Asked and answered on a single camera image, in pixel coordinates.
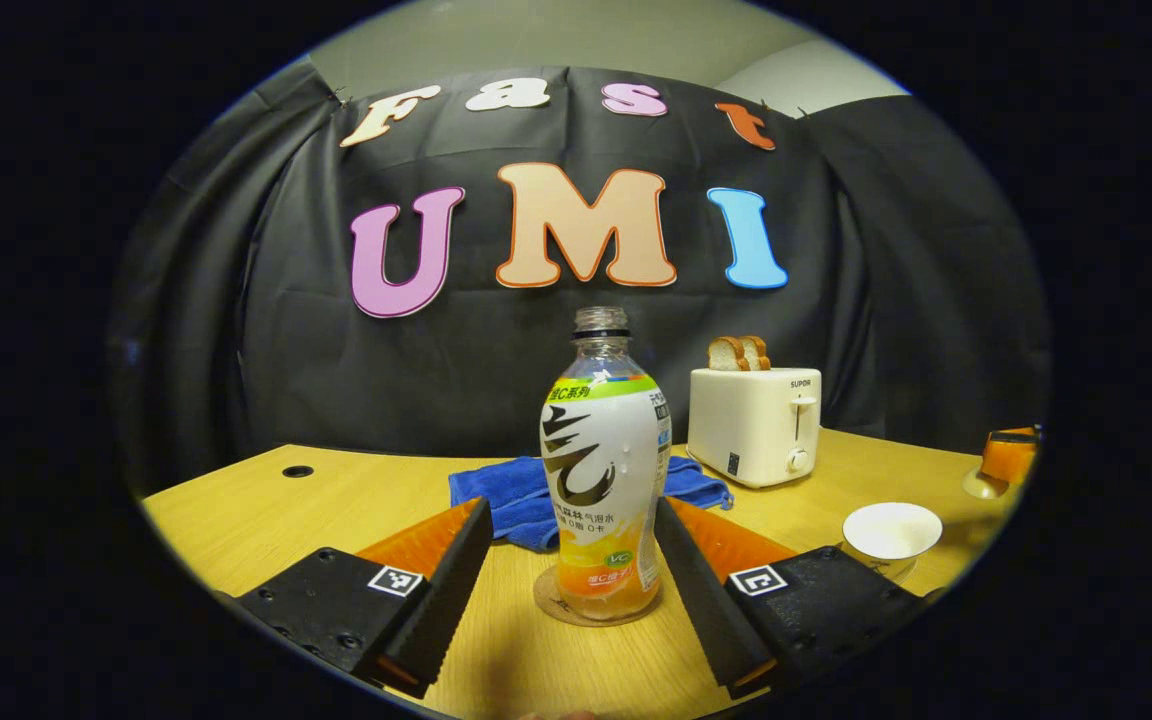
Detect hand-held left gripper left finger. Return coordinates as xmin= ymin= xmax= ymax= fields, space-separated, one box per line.
xmin=236 ymin=497 xmax=494 ymax=699

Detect cream ceramic teacup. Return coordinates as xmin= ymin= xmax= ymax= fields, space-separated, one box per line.
xmin=842 ymin=502 xmax=944 ymax=563

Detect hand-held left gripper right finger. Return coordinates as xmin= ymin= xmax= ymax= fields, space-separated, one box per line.
xmin=654 ymin=497 xmax=927 ymax=699

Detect blue folded towel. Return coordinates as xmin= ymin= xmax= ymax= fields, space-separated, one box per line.
xmin=449 ymin=455 xmax=734 ymax=553

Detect round brown coaster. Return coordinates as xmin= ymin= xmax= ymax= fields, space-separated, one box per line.
xmin=533 ymin=565 xmax=664 ymax=628

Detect white toaster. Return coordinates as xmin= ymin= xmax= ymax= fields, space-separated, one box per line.
xmin=686 ymin=366 xmax=823 ymax=489

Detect clear water bottle yellow drink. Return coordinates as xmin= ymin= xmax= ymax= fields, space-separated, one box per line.
xmin=539 ymin=306 xmax=673 ymax=621

